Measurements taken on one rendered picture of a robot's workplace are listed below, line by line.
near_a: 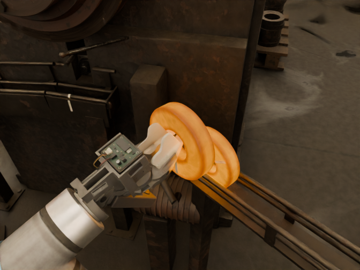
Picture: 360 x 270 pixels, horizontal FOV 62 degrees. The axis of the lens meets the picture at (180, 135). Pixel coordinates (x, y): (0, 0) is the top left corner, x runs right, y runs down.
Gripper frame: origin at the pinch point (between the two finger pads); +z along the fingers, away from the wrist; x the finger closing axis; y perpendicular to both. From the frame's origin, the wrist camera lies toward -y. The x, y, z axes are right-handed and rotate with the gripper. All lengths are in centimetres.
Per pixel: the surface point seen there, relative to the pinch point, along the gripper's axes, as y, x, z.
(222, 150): -9.3, -3.7, 6.4
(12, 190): -72, 92, -52
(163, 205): -33.3, 8.6, -8.0
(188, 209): -33.9, 2.6, -3.9
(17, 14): 16.3, 38.9, -6.5
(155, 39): -2.5, 29.9, 17.8
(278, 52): -113, 76, 141
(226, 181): -16.4, -6.5, 3.8
